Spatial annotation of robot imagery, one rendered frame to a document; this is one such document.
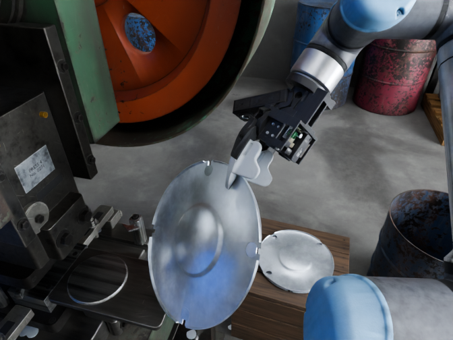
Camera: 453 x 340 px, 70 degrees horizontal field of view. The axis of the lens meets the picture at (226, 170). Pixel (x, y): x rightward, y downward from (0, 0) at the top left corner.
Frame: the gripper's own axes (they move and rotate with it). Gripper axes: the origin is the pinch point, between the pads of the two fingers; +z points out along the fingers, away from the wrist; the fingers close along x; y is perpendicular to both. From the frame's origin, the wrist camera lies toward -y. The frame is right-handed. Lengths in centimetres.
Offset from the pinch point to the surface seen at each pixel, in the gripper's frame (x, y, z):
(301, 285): 74, -5, 22
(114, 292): 2.6, -10.6, 33.3
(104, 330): 7.0, -11.2, 44.1
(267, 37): 205, -229, -120
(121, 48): -7.2, -44.3, -9.4
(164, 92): 1.9, -33.0, -6.4
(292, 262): 77, -13, 19
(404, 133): 242, -65, -94
